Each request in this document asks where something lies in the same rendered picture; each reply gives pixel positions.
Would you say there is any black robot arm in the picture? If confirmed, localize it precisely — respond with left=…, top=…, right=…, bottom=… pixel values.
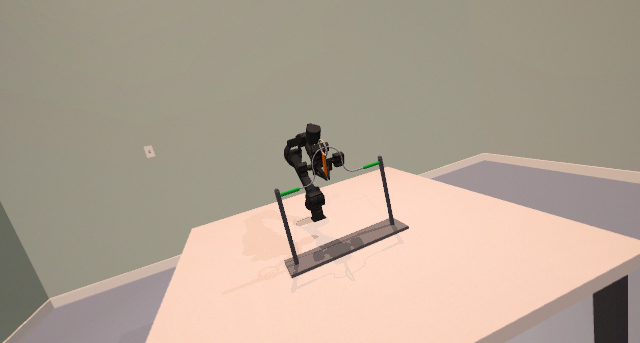
left=284, top=123, right=326, bottom=222

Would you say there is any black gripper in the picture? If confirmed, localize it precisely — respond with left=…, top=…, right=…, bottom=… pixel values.
left=296, top=152, right=344, bottom=181

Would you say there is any grey wire rig on two posts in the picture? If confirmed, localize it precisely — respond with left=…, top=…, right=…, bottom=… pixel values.
left=274, top=147, right=409, bottom=278

